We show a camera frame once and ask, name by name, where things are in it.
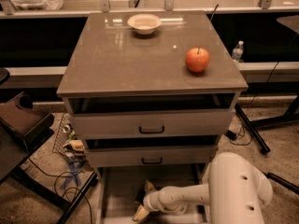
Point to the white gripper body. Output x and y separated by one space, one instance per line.
150 201

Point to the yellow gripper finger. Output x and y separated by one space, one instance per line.
149 187
140 213

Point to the green yellow sponge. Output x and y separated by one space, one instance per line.
139 199

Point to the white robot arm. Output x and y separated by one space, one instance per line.
236 193

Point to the bottom open grey drawer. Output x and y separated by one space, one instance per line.
120 185

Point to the middle grey drawer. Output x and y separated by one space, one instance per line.
151 151

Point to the top grey drawer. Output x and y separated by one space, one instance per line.
152 123

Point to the grey drawer cabinet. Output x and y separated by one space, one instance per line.
113 69

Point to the blue tape strips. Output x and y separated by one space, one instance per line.
72 175

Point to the black office chair caster leg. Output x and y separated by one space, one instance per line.
283 182

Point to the black table leg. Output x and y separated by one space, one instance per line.
265 149

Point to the red apple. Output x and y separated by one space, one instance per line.
197 59

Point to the dark brown chair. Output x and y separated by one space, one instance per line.
23 130

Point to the clear water bottle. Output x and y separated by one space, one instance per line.
238 51

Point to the white bowl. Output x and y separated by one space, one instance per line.
144 24

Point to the wire mesh basket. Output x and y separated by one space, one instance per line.
63 135

